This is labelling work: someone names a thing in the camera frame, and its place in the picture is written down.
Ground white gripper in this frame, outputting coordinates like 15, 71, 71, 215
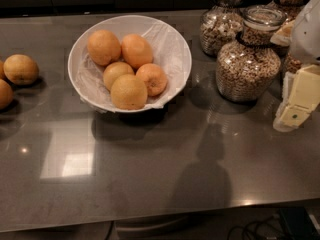
270, 0, 320, 132

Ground orange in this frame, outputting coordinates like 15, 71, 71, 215
136, 63, 168, 97
103, 61, 134, 91
3, 54, 39, 86
0, 79, 13, 110
121, 34, 153, 69
110, 74, 148, 110
87, 30, 121, 66

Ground white paper bowl liner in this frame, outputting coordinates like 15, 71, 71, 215
74, 19, 189, 114

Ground orange at bowl front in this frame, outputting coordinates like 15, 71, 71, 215
110, 74, 148, 110

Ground white bowl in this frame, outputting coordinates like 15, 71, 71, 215
67, 14, 193, 114

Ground front glass cereal jar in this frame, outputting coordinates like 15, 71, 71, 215
216, 5, 286, 103

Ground glass cereal jar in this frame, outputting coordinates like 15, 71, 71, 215
268, 0, 304, 76
216, 5, 286, 103
199, 0, 243, 57

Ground back right glass cereal jar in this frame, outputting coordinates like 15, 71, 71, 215
268, 0, 304, 76

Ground back left glass cereal jar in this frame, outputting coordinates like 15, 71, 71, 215
199, 0, 243, 57

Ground black box under table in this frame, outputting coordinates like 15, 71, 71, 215
278, 207, 320, 240

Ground black cables under table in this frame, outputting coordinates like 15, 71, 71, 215
227, 215, 284, 240

